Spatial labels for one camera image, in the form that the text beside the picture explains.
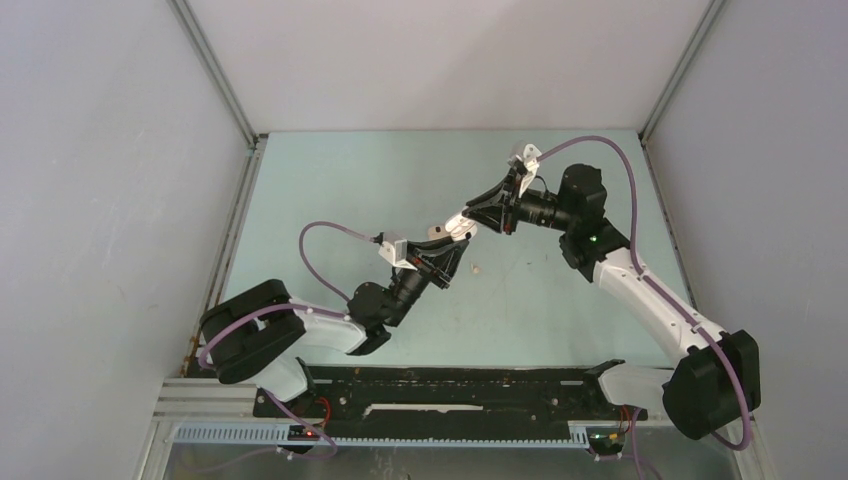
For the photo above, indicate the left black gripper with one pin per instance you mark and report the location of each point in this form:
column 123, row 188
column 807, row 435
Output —
column 442, row 255

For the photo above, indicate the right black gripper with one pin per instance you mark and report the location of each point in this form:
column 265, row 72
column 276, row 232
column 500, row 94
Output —
column 500, row 218

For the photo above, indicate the white earbud charging case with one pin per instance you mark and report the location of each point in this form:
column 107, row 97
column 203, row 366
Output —
column 459, row 227

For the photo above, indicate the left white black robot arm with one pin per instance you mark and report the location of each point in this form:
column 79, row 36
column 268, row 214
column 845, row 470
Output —
column 248, row 336

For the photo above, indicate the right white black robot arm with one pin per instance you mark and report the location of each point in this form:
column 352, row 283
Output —
column 714, row 377

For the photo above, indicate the pink earbud charging case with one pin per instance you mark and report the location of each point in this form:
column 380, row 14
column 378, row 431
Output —
column 436, row 232

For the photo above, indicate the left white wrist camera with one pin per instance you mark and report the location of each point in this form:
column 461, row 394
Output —
column 393, row 249

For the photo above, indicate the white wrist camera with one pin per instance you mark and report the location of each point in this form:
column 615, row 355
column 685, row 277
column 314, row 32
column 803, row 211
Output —
column 525, row 155
column 393, row 249

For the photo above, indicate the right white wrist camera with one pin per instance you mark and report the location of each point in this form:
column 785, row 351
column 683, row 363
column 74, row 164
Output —
column 525, row 155

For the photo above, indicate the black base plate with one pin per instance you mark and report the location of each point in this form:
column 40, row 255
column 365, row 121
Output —
column 457, row 403

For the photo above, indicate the aluminium frame rail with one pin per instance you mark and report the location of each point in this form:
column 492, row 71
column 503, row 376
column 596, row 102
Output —
column 204, row 400

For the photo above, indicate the white slotted cable duct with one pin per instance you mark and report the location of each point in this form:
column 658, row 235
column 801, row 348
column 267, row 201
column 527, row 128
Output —
column 291, row 435

